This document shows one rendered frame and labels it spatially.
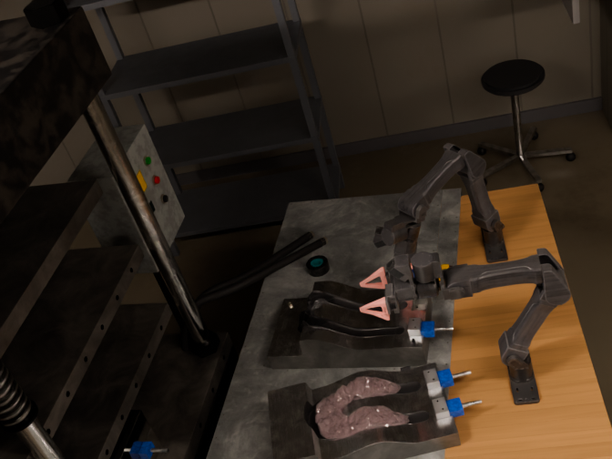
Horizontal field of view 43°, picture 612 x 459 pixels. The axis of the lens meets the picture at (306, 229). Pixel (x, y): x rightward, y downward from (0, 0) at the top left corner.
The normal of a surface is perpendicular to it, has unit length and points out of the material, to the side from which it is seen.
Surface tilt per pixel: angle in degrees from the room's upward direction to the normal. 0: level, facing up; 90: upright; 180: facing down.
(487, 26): 90
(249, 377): 0
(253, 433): 0
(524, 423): 0
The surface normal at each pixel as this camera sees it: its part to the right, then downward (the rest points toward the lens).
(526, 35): -0.05, 0.63
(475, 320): -0.25, -0.76
